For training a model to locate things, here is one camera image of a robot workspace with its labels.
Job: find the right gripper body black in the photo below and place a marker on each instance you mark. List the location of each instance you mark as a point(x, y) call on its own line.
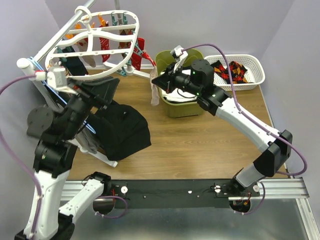
point(183, 81)

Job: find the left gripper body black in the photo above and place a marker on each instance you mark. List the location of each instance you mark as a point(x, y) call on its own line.
point(77, 107)

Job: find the argyle sock red yellow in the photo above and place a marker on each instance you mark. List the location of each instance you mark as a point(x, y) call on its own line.
point(221, 71)
point(238, 73)

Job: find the red sock with grey toe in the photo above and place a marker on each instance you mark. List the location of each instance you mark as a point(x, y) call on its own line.
point(140, 53)

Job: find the white round sock hanger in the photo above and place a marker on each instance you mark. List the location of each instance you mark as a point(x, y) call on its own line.
point(123, 33)

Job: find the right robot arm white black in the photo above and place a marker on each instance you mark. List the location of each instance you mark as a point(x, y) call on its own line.
point(273, 144)

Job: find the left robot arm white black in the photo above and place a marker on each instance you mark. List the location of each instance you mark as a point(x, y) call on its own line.
point(53, 160)

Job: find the white folded cloth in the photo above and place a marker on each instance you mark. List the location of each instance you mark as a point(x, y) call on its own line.
point(178, 96)

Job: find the green plastic bin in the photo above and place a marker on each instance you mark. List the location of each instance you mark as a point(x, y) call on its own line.
point(182, 109)

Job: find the grey beige sock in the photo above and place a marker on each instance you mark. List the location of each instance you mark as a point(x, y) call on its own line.
point(89, 59)

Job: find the black garment pile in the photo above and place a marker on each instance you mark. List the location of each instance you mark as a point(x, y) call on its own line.
point(121, 130)

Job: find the red patterned sock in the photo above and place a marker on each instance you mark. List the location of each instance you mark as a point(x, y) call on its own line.
point(104, 46)

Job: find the white perforated basket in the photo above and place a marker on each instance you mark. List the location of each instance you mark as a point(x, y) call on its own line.
point(254, 75)

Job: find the white drying rack stand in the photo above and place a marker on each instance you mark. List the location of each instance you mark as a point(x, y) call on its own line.
point(86, 140)

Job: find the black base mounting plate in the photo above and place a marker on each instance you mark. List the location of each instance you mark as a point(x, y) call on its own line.
point(180, 193)

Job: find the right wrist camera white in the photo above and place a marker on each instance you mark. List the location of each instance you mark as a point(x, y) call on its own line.
point(180, 55)

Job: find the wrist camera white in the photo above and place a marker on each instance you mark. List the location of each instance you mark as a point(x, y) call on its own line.
point(55, 77)
point(180, 55)

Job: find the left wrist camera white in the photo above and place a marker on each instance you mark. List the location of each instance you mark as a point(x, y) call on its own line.
point(55, 77)

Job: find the aluminium frame rail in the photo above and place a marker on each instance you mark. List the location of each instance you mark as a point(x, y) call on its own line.
point(281, 212)

